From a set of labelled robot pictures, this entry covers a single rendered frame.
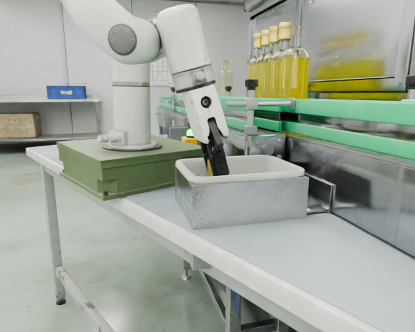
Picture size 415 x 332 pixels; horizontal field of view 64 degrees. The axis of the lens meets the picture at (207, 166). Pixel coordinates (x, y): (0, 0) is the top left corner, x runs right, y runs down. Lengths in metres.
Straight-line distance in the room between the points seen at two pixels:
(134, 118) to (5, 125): 5.54
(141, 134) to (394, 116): 0.56
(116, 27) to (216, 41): 6.52
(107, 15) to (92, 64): 6.16
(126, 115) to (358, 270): 0.61
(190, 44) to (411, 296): 0.47
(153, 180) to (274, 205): 0.32
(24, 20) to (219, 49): 3.54
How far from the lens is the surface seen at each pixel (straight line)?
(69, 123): 6.77
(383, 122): 0.60
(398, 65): 0.82
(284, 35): 0.96
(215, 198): 0.57
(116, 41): 0.56
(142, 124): 0.85
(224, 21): 7.18
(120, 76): 0.85
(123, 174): 0.76
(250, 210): 0.60
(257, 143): 0.78
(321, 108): 0.73
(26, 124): 6.24
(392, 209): 0.57
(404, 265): 0.54
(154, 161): 0.79
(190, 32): 0.59
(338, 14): 1.01
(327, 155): 0.68
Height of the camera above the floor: 0.98
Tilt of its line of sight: 12 degrees down
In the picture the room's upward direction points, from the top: straight up
